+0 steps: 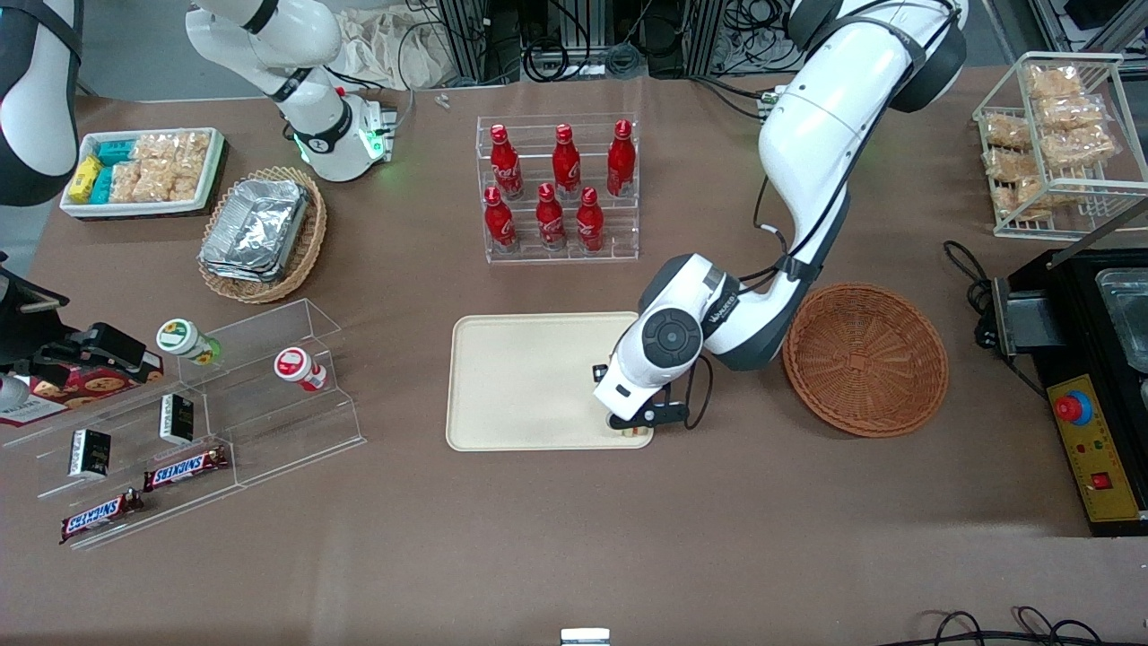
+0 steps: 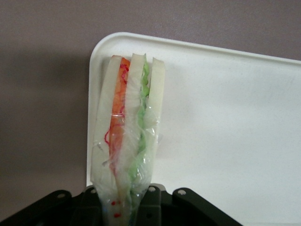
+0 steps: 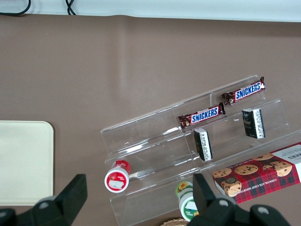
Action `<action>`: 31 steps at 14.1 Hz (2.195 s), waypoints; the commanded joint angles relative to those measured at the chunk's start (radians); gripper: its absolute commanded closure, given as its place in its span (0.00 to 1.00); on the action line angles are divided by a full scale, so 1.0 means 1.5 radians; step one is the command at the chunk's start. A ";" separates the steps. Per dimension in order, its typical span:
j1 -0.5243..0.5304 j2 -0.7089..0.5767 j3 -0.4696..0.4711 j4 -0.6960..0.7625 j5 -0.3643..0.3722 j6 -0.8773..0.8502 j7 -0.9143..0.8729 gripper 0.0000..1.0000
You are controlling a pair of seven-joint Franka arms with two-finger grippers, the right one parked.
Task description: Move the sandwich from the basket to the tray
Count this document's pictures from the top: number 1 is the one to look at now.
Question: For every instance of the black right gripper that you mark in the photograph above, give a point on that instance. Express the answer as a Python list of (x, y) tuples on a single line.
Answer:
[(56, 352)]

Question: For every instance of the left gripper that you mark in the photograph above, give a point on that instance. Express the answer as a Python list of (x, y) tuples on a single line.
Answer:
[(598, 372)]

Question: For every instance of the small sandwich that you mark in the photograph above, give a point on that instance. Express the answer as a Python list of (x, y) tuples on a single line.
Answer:
[(633, 432)]

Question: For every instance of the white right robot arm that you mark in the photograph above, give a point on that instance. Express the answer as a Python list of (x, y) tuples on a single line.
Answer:
[(314, 117)]

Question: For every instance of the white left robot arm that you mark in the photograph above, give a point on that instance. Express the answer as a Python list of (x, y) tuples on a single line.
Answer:
[(825, 135)]

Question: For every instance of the cream plastic serving tray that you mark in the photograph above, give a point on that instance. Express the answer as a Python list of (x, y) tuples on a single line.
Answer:
[(529, 386)]

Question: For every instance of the silver foil tray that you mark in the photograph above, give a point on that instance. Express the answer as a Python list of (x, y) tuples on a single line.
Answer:
[(238, 272), (256, 224)]

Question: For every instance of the round empty wicker basket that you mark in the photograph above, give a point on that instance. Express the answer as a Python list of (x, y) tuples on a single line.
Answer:
[(865, 359)]

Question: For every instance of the wicker basket holding foil trays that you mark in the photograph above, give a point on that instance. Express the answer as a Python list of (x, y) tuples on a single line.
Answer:
[(305, 242)]

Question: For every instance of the red tartan cookie box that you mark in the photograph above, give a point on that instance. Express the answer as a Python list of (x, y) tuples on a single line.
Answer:
[(99, 386)]

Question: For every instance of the green lidded yogurt cup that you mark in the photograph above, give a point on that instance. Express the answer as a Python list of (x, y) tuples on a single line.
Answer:
[(184, 339)]

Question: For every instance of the small black white box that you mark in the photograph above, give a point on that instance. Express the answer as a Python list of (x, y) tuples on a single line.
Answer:
[(177, 418), (90, 453)]

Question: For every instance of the Snickers chocolate bar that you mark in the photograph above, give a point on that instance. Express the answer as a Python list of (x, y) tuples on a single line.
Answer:
[(100, 514), (186, 467)]

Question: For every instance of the brown table mat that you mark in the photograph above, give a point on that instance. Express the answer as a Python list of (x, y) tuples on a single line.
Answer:
[(538, 538)]

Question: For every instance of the white rectangular snack bin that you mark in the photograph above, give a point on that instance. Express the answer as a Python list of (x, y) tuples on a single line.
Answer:
[(143, 208)]

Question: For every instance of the teal snack pack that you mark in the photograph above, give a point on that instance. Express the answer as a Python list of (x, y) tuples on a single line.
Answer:
[(115, 151), (102, 184)]

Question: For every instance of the yellow snack pack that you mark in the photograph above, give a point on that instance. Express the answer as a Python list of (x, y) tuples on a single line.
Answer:
[(84, 179)]

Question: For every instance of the clear bag of crackers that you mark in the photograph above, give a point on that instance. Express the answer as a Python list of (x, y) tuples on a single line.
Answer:
[(193, 154), (127, 182), (154, 182), (157, 148)]

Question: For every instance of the red cola bottle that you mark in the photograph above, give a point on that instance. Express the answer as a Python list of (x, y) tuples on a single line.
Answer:
[(566, 163), (621, 161), (500, 222), (551, 220), (506, 166), (589, 222)]

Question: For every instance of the red lidded yogurt cup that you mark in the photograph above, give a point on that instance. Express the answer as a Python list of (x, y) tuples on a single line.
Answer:
[(298, 366)]

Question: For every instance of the clear acrylic stepped display stand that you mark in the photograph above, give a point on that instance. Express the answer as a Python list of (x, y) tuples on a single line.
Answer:
[(296, 431)]

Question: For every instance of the clear acrylic bottle rack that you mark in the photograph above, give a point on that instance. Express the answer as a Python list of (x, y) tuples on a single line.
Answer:
[(538, 152)]

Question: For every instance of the white crumpled cloth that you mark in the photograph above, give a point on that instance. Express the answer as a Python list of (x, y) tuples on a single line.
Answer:
[(386, 45)]

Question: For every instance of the black cooking appliance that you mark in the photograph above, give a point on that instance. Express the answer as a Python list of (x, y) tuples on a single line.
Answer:
[(1067, 359)]

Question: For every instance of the red emergency stop button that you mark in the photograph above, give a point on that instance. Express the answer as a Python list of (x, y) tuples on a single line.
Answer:
[(1072, 408)]

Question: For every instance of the clear bag of fried snacks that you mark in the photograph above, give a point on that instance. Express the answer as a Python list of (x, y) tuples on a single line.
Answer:
[(1006, 131), (1081, 146), (1054, 82), (1012, 166), (1069, 112), (1031, 197)]

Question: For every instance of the yellow control panel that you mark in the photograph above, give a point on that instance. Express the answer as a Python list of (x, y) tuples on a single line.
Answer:
[(1112, 449)]

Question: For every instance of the steel appliance pan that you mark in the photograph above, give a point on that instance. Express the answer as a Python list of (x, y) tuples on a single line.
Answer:
[(1126, 314)]

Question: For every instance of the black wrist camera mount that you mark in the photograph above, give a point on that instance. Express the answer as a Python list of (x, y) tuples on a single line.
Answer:
[(671, 415)]

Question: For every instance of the white metal bracket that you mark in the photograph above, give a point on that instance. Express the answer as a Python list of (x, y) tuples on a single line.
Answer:
[(585, 637)]

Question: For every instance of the aluminium rack frame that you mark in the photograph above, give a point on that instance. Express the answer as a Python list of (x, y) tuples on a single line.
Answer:
[(462, 40)]

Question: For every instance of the red rocker switch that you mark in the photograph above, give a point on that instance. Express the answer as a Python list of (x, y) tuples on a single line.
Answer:
[(1101, 482)]

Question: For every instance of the aluminium corner frame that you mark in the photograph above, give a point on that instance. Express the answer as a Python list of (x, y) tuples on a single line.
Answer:
[(1067, 27)]

